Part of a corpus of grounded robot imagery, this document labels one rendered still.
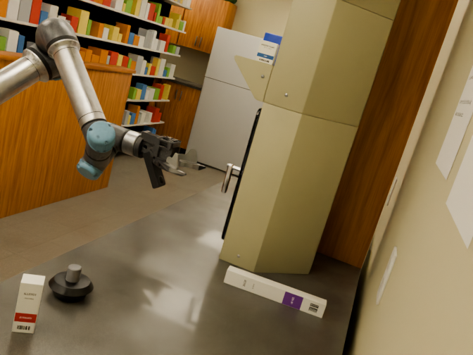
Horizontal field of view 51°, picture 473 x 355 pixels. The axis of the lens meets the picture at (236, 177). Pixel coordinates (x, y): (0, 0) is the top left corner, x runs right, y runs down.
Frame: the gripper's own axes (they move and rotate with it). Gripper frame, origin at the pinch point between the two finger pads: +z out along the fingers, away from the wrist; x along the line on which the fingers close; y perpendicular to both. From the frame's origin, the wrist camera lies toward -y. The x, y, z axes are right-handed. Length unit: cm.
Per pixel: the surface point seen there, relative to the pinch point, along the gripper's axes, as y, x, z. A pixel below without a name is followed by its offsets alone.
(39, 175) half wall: -90, 166, -182
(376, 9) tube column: 57, 5, 35
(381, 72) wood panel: 43, 33, 40
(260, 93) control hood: 28.5, -4.4, 13.7
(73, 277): -15, -53, -1
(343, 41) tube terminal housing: 47, 0, 30
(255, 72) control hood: 33.4, -4.3, 10.5
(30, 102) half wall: -33, 143, -181
